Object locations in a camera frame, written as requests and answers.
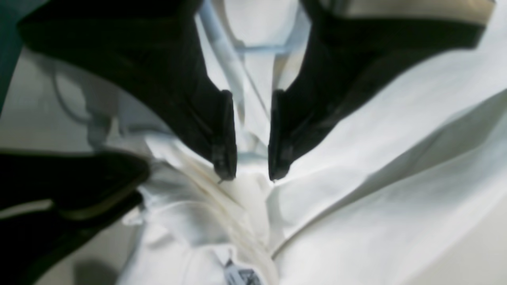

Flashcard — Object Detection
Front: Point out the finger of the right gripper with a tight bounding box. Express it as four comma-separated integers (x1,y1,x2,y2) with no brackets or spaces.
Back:
0,192,142,285

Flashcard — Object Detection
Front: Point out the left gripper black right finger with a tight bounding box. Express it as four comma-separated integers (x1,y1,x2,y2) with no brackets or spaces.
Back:
268,0,488,181

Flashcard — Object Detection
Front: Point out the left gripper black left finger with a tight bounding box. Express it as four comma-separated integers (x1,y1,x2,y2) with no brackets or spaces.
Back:
18,0,237,181

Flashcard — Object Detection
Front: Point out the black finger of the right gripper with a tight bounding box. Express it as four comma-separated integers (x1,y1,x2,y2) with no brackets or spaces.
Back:
0,151,150,210

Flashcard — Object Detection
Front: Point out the white t-shirt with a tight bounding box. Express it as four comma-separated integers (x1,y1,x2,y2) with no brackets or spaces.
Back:
109,0,506,285

